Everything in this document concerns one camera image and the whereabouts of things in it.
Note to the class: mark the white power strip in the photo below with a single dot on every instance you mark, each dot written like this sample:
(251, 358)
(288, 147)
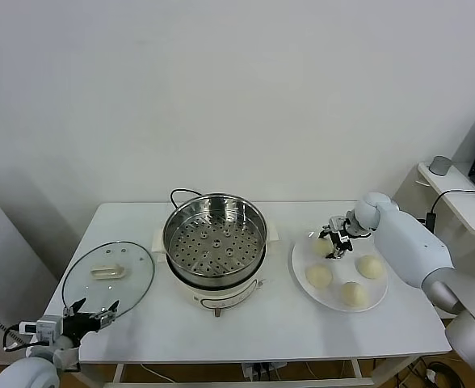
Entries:
(261, 369)

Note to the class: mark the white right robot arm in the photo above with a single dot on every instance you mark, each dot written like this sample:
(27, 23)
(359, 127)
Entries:
(407, 242)

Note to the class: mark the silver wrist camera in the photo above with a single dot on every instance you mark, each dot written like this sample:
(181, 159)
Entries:
(335, 222)
(45, 329)

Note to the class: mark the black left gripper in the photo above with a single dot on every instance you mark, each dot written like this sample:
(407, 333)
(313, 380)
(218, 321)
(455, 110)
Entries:
(78, 326)

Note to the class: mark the round glass pot lid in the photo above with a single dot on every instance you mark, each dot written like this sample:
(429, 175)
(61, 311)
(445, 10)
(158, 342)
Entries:
(134, 262)

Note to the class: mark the round white plate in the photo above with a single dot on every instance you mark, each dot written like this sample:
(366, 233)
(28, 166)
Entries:
(342, 268)

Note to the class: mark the white steamed baozi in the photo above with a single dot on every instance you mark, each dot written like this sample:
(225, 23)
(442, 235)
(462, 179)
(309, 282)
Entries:
(319, 275)
(321, 247)
(354, 293)
(370, 266)

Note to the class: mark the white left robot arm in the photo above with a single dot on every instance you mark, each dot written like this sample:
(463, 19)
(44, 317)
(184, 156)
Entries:
(27, 372)

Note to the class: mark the perforated steel steamer basket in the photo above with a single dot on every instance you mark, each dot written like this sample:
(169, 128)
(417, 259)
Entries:
(205, 242)

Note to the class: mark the cream electric cooker base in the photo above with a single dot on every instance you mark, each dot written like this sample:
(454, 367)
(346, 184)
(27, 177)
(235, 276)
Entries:
(221, 295)

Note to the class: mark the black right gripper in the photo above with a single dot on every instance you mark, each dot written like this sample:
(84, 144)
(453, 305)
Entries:
(343, 235)

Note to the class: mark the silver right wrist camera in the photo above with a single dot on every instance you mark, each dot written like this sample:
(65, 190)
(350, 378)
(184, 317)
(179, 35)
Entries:
(335, 222)

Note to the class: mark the grey cylinder speaker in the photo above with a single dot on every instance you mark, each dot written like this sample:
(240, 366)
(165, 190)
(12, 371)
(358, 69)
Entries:
(440, 165)

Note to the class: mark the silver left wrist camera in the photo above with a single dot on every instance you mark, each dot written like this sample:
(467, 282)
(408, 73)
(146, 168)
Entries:
(45, 329)

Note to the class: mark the white table frame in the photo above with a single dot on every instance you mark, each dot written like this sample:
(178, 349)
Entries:
(118, 372)

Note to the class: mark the white side desk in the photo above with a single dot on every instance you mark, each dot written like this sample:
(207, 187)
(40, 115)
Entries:
(463, 218)

